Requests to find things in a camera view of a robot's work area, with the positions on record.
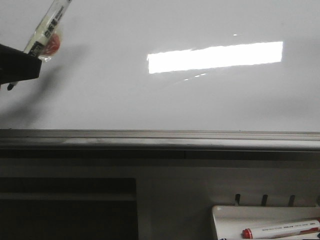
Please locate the red capped whiteboard marker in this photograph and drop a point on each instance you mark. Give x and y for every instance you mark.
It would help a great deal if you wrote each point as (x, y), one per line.
(280, 230)

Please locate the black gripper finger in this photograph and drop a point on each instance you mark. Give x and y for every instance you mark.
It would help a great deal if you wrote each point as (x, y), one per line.
(17, 66)

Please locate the white glossy whiteboard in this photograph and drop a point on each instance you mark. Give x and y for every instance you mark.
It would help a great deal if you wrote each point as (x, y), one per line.
(209, 65)

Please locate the white black whiteboard marker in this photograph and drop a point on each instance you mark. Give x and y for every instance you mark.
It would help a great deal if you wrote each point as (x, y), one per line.
(43, 32)

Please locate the red round magnet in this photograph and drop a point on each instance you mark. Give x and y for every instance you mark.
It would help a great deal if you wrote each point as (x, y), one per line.
(52, 46)

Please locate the grey aluminium whiteboard frame rail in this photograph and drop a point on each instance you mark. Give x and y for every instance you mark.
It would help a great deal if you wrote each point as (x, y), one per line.
(58, 143)

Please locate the white metal pen tray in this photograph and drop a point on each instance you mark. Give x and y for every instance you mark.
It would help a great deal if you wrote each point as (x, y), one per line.
(228, 222)

